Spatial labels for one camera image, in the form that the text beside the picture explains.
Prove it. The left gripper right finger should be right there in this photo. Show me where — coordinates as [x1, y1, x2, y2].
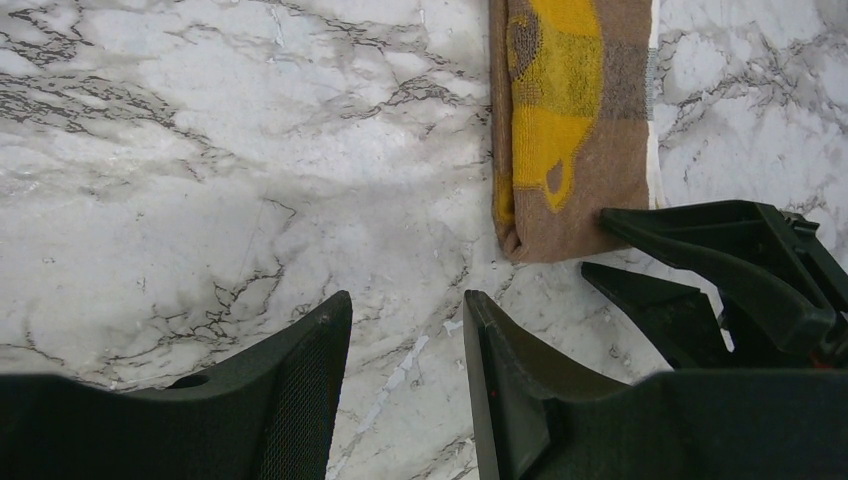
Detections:
[463, 290, 847, 479]

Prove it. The yellow brown towel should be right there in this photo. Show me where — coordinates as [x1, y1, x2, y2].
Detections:
[489, 1, 660, 263]

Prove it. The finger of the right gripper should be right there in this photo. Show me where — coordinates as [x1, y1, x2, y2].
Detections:
[580, 262, 732, 370]
[600, 200, 847, 361]

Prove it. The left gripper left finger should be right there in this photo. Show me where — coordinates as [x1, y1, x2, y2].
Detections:
[1, 291, 353, 479]

